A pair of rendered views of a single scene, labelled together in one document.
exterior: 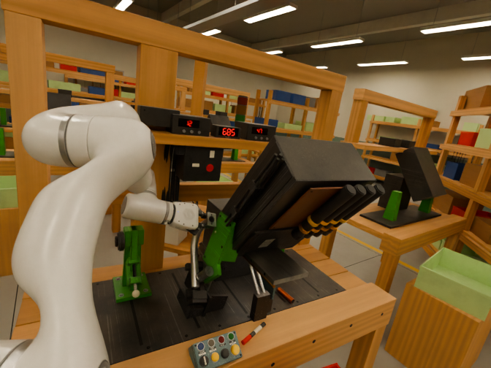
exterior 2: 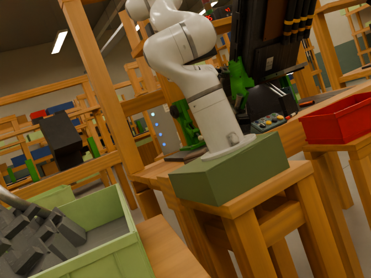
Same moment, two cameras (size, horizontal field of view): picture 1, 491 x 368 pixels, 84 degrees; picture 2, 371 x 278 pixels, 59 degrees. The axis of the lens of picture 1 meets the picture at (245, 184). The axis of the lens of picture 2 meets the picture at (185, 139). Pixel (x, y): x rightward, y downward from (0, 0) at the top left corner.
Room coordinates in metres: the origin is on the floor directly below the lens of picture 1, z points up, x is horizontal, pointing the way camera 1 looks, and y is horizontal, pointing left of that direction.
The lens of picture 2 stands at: (-0.84, 0.16, 1.13)
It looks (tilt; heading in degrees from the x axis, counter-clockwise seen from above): 5 degrees down; 9
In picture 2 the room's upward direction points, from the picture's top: 20 degrees counter-clockwise
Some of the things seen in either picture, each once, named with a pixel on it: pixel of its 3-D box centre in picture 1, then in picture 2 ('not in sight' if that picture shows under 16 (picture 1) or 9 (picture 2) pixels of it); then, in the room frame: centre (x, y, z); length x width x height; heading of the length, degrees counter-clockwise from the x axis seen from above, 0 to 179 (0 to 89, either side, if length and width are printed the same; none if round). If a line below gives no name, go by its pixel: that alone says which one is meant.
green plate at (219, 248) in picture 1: (225, 240); (241, 76); (0.96, 0.04, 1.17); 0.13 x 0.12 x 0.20; 122
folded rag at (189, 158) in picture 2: not in sight; (196, 156); (0.53, 0.36, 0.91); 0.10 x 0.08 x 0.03; 83
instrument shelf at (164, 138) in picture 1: (218, 139); (203, 31); (1.28, 0.15, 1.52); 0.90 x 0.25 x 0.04; 122
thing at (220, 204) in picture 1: (238, 236); (252, 91); (1.23, 0.00, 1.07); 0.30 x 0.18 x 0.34; 122
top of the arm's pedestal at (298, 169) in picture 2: not in sight; (241, 184); (0.21, 0.20, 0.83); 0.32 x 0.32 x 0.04; 34
